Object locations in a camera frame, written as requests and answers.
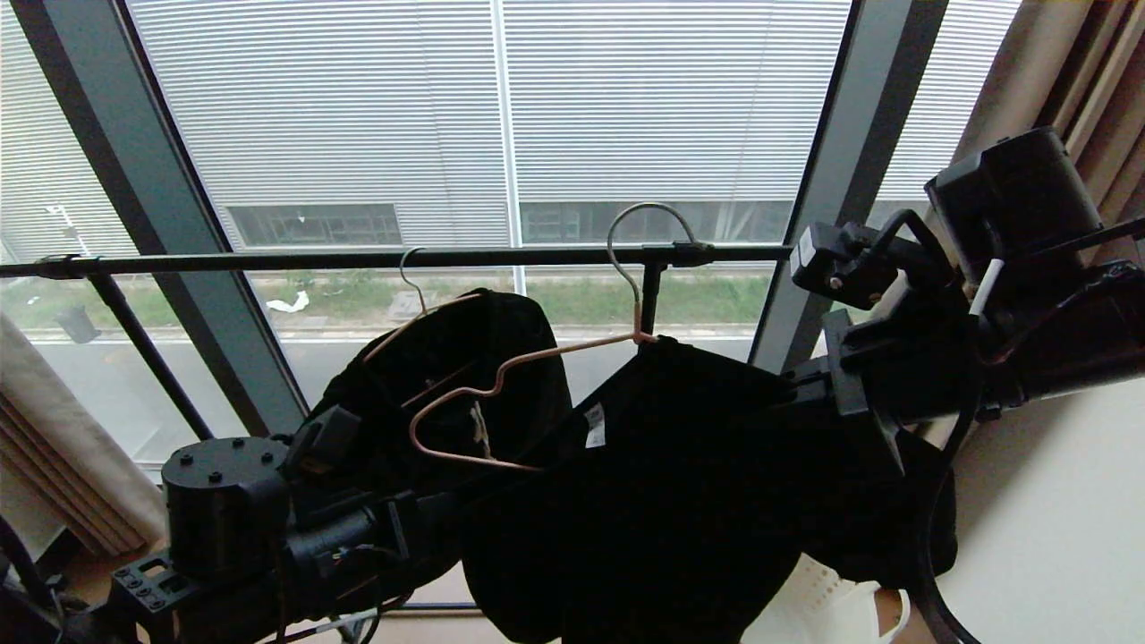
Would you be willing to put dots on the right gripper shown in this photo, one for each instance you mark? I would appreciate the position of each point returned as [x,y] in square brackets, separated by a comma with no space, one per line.
[903,376]

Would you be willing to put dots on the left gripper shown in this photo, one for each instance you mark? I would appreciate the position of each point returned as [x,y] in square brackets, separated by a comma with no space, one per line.
[358,541]

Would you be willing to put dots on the black shorts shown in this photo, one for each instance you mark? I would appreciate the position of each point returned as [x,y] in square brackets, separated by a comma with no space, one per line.
[380,429]

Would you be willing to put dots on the pink clothes hanger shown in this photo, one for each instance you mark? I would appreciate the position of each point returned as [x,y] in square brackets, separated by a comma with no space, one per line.
[572,348]
[419,300]

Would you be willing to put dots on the black garment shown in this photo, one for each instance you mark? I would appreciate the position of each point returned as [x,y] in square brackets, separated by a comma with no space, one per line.
[671,537]

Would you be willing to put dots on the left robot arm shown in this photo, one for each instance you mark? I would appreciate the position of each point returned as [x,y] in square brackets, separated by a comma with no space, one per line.
[224,501]

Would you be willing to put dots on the white laundry basket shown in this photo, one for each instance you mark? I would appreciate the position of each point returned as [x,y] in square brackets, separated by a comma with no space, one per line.
[805,613]

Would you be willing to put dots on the black clothes rack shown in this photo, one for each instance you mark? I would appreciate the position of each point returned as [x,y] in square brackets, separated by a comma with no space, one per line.
[268,262]

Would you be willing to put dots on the beige curtain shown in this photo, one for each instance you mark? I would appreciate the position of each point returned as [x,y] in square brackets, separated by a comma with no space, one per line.
[54,447]
[1020,72]

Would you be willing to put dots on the window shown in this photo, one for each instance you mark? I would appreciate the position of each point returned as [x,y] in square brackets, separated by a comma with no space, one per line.
[626,107]

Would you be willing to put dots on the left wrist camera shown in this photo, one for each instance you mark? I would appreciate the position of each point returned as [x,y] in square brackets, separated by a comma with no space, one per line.
[326,438]

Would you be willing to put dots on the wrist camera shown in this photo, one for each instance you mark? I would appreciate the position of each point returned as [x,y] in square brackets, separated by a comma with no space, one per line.
[859,264]
[326,438]

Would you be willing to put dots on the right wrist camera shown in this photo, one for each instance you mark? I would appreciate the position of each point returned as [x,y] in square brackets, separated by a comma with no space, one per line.
[859,264]

